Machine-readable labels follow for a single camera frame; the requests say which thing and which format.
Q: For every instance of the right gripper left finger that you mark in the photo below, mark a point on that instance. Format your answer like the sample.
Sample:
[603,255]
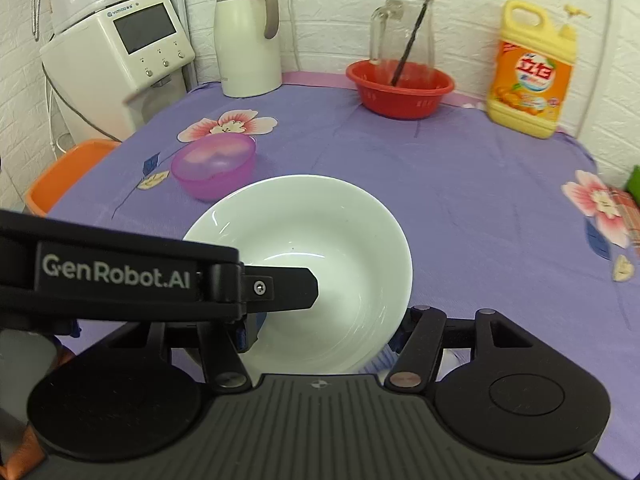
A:
[220,344]

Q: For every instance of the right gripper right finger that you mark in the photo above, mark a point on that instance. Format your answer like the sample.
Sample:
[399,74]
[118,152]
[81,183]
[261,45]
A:
[419,342]

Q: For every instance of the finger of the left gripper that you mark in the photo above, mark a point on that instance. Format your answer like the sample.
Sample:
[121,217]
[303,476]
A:
[277,289]

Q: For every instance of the white bowl red pattern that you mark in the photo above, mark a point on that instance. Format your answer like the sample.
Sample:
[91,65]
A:
[354,247]

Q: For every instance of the person's left hand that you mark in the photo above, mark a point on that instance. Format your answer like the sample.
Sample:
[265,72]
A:
[26,457]

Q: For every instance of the orange plastic basin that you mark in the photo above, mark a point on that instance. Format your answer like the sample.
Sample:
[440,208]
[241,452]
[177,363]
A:
[58,178]

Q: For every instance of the purple translucent plastic bowl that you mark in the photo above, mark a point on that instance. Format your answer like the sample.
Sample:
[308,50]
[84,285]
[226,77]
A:
[215,166]

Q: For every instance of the purple floral tablecloth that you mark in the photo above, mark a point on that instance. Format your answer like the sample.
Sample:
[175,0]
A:
[481,205]

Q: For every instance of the white water dispenser appliance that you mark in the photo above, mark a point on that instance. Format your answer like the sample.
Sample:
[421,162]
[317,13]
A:
[112,72]

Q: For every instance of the red plastic colander basket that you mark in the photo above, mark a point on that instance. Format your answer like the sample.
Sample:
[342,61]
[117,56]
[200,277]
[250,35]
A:
[415,97]

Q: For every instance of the green box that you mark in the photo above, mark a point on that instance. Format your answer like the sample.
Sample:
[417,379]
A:
[632,186]

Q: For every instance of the clear glass pitcher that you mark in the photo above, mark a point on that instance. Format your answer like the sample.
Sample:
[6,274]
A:
[390,28]

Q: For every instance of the yellow dish soap bottle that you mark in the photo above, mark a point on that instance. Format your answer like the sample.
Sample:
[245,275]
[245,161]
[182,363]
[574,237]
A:
[534,65]

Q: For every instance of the black stirring stick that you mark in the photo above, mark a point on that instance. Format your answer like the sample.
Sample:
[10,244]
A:
[412,39]

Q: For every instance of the white thermos jug grey handle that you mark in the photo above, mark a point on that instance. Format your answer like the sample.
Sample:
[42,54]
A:
[247,46]

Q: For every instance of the white wall pipe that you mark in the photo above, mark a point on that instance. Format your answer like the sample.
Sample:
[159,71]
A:
[607,45]

